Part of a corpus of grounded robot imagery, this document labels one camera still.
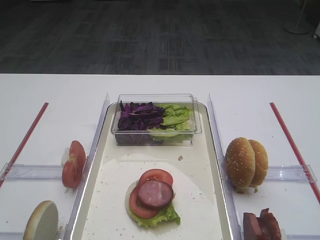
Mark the clear acrylic divider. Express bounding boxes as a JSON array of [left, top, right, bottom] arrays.
[[60, 93, 110, 240], [207, 94, 243, 240]]

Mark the left clear acrylic divider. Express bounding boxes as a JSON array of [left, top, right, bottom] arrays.
[[60, 93, 110, 240]]

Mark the upper tomato slice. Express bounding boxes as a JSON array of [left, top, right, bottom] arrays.
[[137, 168, 174, 186]]

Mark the right clear acrylic divider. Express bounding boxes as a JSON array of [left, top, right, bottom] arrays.
[[207, 94, 243, 240]]

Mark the upright tomato slice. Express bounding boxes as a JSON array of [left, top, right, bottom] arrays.
[[62, 140, 86, 189]]

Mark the purple cabbage pile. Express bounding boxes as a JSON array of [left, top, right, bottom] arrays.
[[117, 101, 166, 131]]

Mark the right red strip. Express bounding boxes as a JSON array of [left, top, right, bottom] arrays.
[[269, 102, 320, 202]]

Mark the left lower clear holder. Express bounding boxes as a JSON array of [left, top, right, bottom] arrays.
[[0, 232, 24, 240]]

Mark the metal serving tray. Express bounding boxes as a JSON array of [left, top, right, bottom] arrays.
[[72, 103, 231, 240]]

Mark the upright sausage slice left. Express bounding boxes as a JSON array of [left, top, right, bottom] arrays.
[[243, 212, 262, 240]]

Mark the front sesame bun top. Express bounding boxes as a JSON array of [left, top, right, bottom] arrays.
[[225, 137, 256, 189]]

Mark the lettuce leaf on bun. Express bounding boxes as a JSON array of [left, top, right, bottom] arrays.
[[129, 203, 181, 229]]

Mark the right upper clear holder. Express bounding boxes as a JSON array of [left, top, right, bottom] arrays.
[[264, 165, 317, 183]]

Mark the lower tomato slice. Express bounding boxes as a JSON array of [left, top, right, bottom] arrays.
[[129, 186, 160, 219]]

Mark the right lower clear holder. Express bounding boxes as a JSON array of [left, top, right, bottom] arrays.
[[280, 229, 320, 240]]

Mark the left red strip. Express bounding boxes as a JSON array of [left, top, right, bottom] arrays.
[[0, 102, 49, 187]]

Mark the rear bun top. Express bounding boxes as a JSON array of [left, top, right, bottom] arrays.
[[248, 139, 269, 189]]

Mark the upright sausage slices right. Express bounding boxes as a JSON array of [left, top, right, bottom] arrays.
[[257, 208, 282, 240]]

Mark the clear holder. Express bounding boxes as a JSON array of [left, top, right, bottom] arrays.
[[264, 165, 317, 183], [0, 232, 24, 240], [280, 229, 320, 240], [0, 163, 63, 181]]

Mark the red strip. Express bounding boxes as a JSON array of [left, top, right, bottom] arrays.
[[269, 102, 320, 202], [0, 102, 49, 187]]

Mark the white stand base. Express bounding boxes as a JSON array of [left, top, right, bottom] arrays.
[[282, 0, 312, 35]]

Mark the upright bun bottom half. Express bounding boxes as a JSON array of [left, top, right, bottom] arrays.
[[23, 200, 59, 240]]

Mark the clear plastic container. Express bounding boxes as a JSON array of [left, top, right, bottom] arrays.
[[110, 93, 202, 146]]

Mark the green lettuce in container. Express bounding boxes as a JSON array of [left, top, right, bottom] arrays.
[[150, 103, 194, 142]]

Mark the left upper clear holder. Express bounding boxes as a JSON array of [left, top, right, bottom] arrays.
[[0, 163, 63, 181]]

